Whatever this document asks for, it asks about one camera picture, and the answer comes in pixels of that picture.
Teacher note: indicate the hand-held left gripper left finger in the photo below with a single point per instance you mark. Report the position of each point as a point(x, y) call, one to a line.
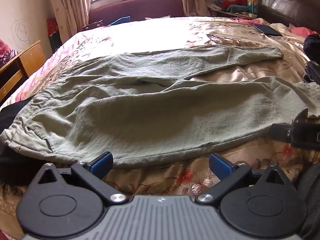
point(103, 164)

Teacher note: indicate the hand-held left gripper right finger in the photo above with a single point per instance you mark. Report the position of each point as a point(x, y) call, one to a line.
point(219, 166)

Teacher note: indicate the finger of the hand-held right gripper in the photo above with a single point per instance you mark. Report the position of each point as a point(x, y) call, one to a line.
point(280, 132)

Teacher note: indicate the green pants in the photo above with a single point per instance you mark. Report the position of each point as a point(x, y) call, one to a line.
point(140, 112)

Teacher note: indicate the dark grey cloth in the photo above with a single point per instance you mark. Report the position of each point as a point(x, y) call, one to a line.
point(310, 205)

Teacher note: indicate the dark folded clothes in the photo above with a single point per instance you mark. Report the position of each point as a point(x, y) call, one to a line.
point(312, 55)

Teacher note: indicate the dark flat tablet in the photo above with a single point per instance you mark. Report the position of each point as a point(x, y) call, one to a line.
point(267, 30)

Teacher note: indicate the pink pillow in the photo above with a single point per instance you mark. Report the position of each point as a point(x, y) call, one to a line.
point(303, 31)

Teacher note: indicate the black cloth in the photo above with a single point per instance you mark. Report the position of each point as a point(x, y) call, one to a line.
point(12, 115)

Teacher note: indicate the wooden cabinet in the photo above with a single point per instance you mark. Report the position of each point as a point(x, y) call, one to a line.
point(27, 60)

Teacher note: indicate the dark wooden headboard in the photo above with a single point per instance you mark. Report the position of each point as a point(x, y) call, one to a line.
point(287, 2)

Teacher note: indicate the yellow teal tissue box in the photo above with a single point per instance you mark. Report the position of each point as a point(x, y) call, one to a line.
point(251, 1)

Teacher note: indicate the pile of colourful clothes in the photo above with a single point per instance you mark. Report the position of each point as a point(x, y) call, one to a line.
point(230, 6)

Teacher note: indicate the red hanging cloth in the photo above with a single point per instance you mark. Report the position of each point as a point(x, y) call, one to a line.
point(53, 33)

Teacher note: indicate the floral satin bedspread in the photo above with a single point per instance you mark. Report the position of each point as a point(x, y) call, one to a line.
point(155, 32)

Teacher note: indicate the pink crumpled cloth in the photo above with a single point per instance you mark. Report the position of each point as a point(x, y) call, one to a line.
point(6, 53)

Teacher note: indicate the purple sofa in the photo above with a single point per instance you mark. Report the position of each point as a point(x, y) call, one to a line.
point(140, 8)

